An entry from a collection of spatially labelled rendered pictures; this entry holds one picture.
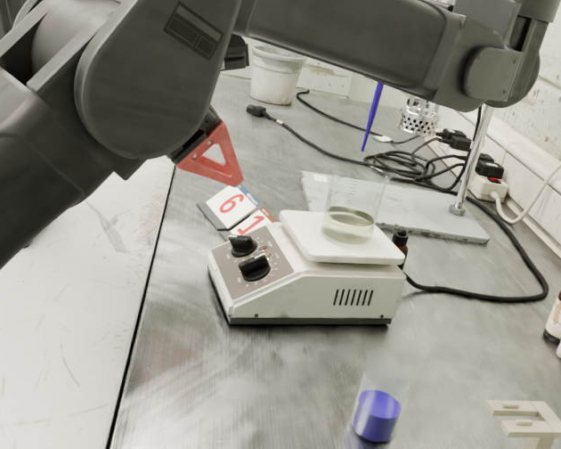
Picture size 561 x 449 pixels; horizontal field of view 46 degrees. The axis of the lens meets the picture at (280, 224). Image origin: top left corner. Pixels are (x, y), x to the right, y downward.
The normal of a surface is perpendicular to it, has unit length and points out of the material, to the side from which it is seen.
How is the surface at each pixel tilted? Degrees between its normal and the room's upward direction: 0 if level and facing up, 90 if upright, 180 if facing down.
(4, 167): 96
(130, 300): 0
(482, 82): 90
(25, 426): 0
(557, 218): 90
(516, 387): 0
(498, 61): 90
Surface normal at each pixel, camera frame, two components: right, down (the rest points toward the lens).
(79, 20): -0.36, -0.62
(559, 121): -0.98, -0.15
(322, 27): 0.59, 0.46
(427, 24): 0.44, 0.34
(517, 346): 0.18, -0.90
